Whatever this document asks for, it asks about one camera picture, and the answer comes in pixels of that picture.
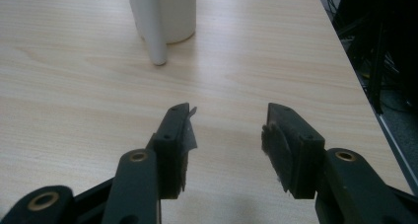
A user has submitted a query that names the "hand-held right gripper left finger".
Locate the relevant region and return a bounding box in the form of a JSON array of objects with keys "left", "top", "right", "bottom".
[{"left": 101, "top": 102, "right": 198, "bottom": 224}]

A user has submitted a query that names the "white mug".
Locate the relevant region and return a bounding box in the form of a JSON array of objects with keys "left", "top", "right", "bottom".
[{"left": 125, "top": 0, "right": 197, "bottom": 66}]

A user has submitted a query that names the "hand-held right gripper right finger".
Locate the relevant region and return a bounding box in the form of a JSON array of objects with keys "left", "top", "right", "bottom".
[{"left": 261, "top": 102, "right": 418, "bottom": 224}]

